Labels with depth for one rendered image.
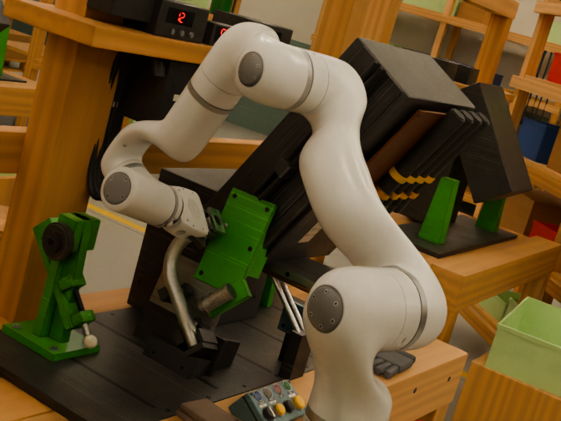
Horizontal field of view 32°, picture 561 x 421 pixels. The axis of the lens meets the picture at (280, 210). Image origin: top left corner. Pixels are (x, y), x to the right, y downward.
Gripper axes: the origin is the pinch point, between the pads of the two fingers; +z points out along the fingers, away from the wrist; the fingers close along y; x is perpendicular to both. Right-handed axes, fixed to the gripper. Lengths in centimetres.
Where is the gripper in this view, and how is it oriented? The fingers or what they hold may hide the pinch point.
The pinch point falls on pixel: (206, 224)
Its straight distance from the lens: 204.4
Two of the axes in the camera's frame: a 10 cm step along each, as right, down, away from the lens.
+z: 4.5, 2.2, 8.7
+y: -2.8, -8.8, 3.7
